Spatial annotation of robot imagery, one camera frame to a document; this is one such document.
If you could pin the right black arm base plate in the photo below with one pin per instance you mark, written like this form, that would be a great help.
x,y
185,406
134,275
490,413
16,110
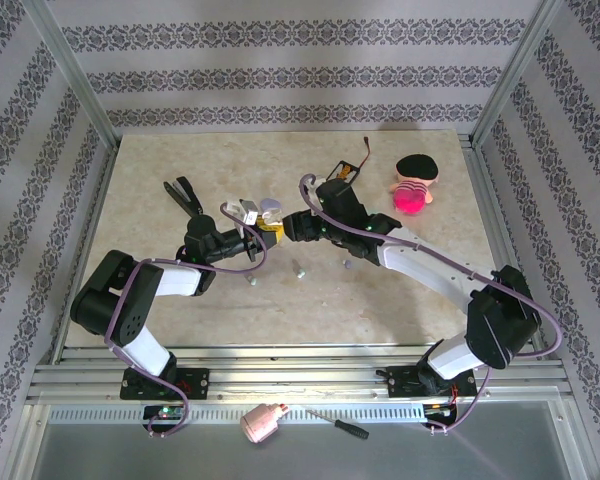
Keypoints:
x,y
405,385

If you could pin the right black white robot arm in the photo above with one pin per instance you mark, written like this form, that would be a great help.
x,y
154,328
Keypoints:
x,y
500,325

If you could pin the aluminium side rail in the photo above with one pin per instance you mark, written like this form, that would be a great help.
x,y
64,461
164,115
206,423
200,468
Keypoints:
x,y
490,200
97,200

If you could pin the aluminium frame post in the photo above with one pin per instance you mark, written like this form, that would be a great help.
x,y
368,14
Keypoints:
x,y
515,75
78,75

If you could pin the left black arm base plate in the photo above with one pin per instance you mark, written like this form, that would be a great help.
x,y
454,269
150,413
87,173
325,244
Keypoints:
x,y
197,382

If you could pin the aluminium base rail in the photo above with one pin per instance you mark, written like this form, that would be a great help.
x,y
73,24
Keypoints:
x,y
300,380

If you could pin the right controller board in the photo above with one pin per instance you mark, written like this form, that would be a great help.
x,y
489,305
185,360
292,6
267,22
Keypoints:
x,y
437,409

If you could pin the black stapler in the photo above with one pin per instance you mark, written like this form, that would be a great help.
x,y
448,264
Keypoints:
x,y
182,195

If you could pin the left controller board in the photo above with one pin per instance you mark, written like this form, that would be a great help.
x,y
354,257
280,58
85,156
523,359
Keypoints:
x,y
165,412

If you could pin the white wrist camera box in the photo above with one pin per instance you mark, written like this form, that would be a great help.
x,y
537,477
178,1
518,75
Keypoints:
x,y
242,210
318,181

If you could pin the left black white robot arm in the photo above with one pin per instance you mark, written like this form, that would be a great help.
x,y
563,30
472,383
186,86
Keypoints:
x,y
130,310

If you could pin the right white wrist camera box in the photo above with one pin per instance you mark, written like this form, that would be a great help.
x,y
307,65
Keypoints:
x,y
318,181

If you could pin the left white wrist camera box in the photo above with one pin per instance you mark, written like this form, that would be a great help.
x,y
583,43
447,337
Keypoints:
x,y
242,210

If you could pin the pink bottle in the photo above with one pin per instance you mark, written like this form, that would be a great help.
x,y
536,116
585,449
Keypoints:
x,y
260,424

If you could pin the grey metal panel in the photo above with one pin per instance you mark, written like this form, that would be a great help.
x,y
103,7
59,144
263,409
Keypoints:
x,y
300,460

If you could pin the black battery holder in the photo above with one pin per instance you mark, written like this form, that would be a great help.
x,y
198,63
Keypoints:
x,y
347,171

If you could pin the pink plush doll black hair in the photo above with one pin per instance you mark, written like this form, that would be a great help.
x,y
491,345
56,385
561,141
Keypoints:
x,y
412,185

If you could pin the controller board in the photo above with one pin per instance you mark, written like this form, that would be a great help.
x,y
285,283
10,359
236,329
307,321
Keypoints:
x,y
437,409
165,412

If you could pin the purple earbud charging case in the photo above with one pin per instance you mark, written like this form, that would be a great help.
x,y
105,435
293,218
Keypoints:
x,y
271,206

